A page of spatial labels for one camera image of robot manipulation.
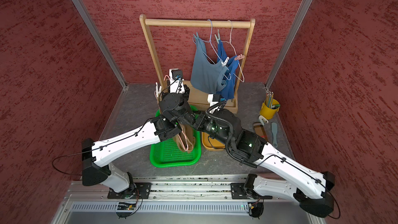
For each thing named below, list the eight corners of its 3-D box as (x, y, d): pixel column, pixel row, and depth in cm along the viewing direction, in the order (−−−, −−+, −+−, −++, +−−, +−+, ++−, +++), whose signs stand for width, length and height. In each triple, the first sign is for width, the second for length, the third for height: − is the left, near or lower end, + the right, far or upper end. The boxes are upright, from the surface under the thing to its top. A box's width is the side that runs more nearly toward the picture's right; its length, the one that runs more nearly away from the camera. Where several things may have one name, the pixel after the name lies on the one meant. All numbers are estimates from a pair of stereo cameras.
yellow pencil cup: (261, 119, 102) (266, 110, 93) (258, 108, 108) (262, 98, 100) (275, 120, 102) (282, 110, 94) (271, 108, 108) (277, 98, 100)
